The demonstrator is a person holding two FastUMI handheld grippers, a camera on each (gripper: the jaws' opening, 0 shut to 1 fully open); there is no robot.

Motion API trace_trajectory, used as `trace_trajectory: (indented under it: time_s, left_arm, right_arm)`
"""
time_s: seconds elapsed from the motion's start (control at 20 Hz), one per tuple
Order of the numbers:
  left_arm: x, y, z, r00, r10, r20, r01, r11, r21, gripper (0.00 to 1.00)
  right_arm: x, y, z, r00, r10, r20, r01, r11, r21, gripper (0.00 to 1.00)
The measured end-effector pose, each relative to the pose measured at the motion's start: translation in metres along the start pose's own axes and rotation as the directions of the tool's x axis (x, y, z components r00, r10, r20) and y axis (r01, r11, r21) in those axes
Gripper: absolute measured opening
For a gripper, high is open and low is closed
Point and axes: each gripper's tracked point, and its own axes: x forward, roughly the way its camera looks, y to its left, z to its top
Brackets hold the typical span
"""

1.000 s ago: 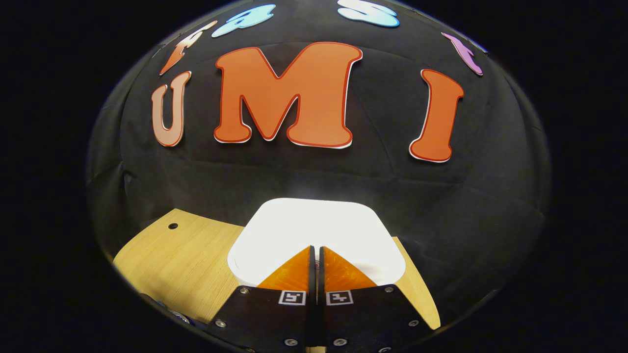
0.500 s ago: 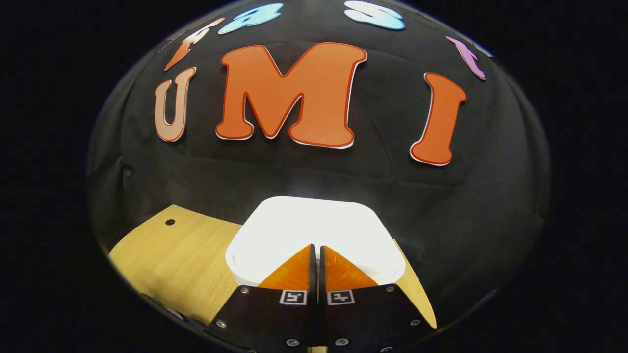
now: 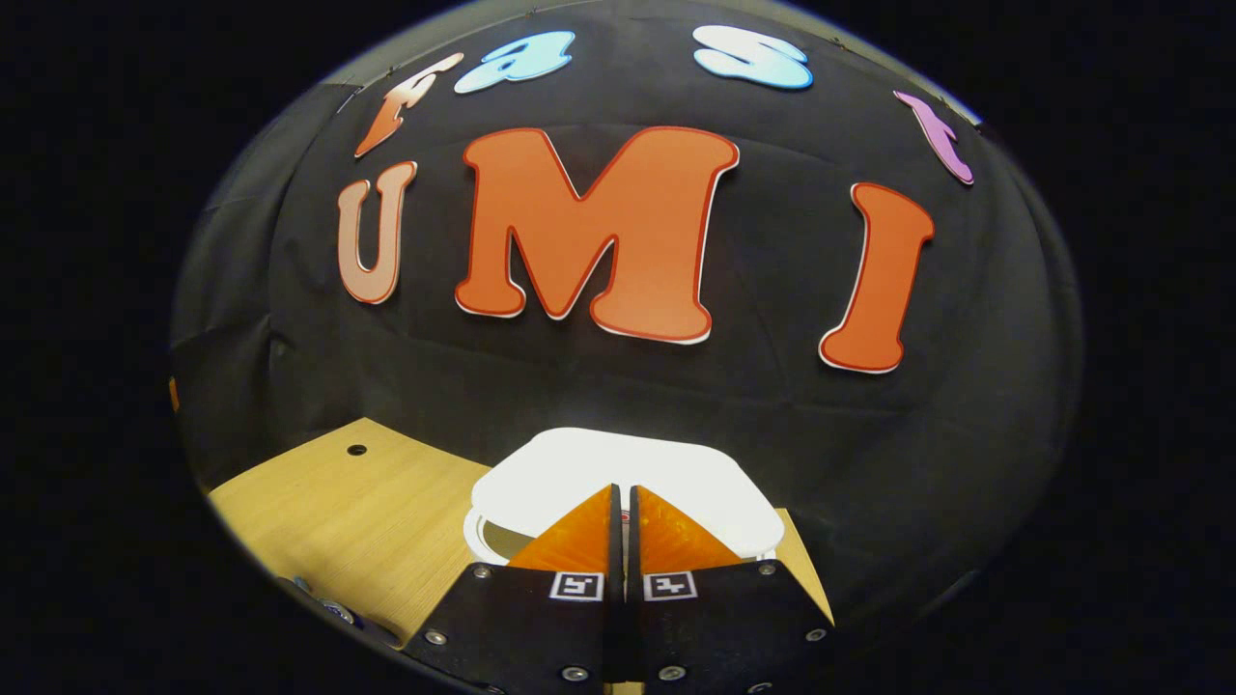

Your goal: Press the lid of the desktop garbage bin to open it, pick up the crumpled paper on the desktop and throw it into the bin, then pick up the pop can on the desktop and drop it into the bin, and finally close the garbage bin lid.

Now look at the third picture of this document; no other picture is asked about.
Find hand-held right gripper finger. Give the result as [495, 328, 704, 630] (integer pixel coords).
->
[628, 484, 835, 695]
[402, 484, 624, 695]

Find white desktop garbage bin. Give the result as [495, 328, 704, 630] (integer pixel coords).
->
[463, 428, 786, 568]

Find wooden desktop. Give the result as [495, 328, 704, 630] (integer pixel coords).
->
[208, 417, 836, 695]

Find black backdrop cloth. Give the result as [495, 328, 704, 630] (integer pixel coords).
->
[172, 0, 1082, 619]

